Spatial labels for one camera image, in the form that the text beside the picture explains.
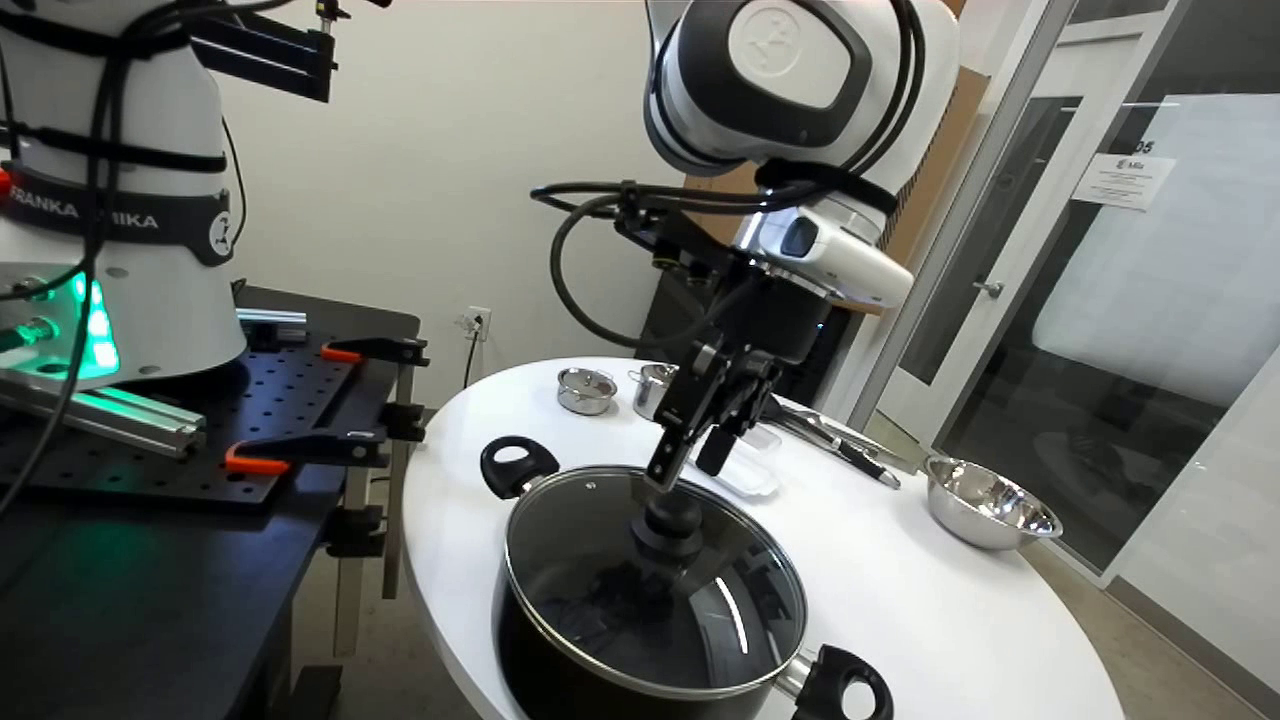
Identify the white paper door sign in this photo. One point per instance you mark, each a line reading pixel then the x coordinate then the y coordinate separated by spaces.
pixel 1125 182

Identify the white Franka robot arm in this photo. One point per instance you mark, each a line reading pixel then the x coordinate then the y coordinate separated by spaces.
pixel 800 81

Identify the black kitchen tongs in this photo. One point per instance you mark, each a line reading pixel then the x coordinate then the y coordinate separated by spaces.
pixel 834 439

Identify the aluminium rail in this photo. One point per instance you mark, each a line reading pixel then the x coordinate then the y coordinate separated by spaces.
pixel 106 411

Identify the glass lid with black knob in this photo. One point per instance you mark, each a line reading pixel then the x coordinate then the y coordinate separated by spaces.
pixel 655 584

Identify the black device on stand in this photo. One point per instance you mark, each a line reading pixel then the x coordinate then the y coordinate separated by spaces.
pixel 265 54

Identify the black cooking pot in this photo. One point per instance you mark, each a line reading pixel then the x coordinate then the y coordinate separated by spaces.
pixel 600 681

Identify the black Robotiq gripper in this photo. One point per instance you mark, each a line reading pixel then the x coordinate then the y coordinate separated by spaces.
pixel 767 314

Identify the white wall outlet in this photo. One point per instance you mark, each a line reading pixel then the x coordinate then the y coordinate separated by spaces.
pixel 479 322

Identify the clear plastic container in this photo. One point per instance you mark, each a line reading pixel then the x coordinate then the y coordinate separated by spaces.
pixel 758 465

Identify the short small steel pot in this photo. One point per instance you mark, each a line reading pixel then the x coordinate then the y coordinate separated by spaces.
pixel 584 388

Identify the steel mixing bowl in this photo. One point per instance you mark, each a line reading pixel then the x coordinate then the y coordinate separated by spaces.
pixel 994 504

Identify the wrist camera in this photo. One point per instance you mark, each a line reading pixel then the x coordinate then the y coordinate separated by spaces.
pixel 834 260

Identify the black perforated breadboard table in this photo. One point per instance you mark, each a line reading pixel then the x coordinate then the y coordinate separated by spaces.
pixel 161 563

